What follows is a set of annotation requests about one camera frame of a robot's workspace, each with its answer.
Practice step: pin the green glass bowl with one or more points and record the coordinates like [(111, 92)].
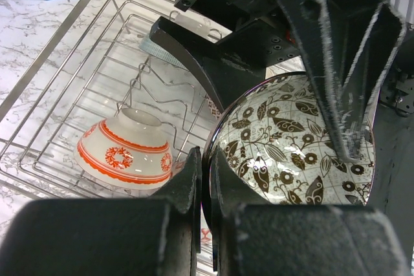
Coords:
[(204, 30)]

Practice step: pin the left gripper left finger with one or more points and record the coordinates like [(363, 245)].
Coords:
[(155, 235)]

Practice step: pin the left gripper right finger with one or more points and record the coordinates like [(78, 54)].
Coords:
[(251, 236)]

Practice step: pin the metal wire dish rack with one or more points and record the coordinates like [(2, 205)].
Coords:
[(89, 71)]

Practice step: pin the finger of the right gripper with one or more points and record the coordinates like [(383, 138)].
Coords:
[(347, 48)]

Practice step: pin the orange patterned glass bowl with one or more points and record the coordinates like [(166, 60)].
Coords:
[(128, 151)]

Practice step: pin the brown patterned bowl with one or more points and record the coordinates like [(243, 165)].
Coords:
[(209, 106)]

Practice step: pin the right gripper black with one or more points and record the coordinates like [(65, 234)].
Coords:
[(263, 33)]

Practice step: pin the grey patterned bowl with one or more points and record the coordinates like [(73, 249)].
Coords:
[(275, 140)]

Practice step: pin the blue patterned bowl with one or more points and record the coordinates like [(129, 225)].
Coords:
[(206, 235)]

